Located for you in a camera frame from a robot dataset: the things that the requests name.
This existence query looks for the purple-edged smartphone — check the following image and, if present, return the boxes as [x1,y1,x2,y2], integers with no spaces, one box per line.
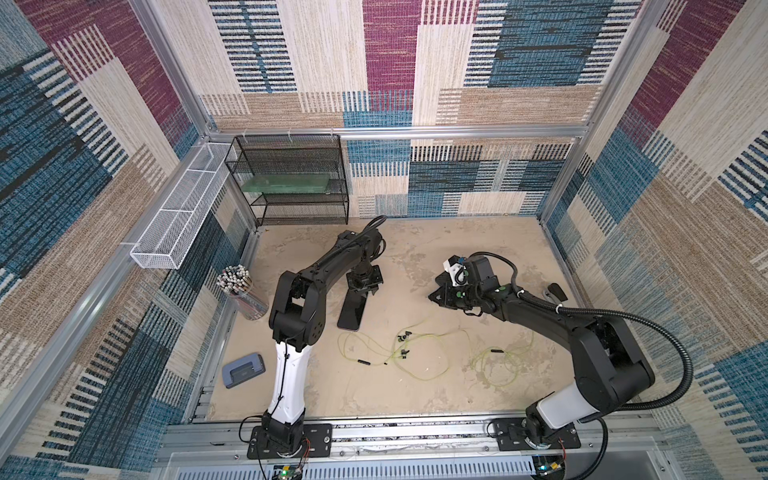
[337,290,368,331]

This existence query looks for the green wired earphones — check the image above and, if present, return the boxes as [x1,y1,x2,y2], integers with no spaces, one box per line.
[469,334,534,389]
[336,328,472,382]

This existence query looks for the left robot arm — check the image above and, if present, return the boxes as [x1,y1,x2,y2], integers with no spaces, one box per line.
[250,215,387,454]

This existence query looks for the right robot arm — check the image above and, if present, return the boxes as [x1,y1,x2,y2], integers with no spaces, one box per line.
[428,255,655,448]

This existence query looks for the green board on shelf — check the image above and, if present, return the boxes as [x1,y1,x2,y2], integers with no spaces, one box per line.
[241,174,331,194]

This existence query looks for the cup of coloured pencils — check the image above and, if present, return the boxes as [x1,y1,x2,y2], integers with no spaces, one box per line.
[216,264,268,321]

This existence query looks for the blue grey stapler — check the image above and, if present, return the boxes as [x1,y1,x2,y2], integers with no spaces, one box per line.
[222,352,266,389]

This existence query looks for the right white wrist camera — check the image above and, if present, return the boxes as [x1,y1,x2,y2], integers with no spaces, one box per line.
[443,256,467,287]

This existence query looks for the left black corrugated cable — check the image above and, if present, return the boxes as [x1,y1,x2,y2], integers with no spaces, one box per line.
[323,214,388,265]

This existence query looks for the black corrugated cable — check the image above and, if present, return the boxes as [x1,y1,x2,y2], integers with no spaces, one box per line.
[323,214,388,265]
[467,251,695,412]

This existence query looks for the black handled tool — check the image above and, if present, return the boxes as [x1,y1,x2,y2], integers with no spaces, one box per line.
[543,283,569,305]

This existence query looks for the black wire mesh shelf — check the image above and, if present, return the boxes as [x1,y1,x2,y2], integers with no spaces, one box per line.
[225,134,350,226]

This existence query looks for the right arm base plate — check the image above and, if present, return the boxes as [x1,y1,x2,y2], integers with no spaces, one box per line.
[486,417,581,451]

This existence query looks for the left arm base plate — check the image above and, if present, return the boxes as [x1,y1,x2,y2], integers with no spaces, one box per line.
[246,423,333,460]

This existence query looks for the white wire mesh basket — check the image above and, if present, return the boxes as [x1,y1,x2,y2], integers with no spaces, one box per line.
[130,143,229,270]

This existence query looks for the right black corrugated cable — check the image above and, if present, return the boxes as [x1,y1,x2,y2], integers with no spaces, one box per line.
[467,251,695,412]

